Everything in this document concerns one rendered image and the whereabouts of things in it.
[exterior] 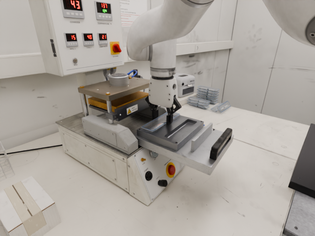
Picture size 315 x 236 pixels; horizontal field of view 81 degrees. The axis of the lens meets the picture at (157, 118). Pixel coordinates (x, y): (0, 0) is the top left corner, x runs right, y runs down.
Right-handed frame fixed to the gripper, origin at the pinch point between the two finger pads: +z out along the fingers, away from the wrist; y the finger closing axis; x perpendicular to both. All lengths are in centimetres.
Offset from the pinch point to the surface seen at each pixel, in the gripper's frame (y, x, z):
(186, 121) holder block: -6.4, -7.3, 2.4
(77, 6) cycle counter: 34, 6, -38
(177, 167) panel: -5.3, -4.6, 24.1
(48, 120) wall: 75, 9, 18
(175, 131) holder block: -6.5, 1.2, 3.2
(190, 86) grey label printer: 35, -94, 13
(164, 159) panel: -2.2, 1.4, 17.5
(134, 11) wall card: 67, -61, -43
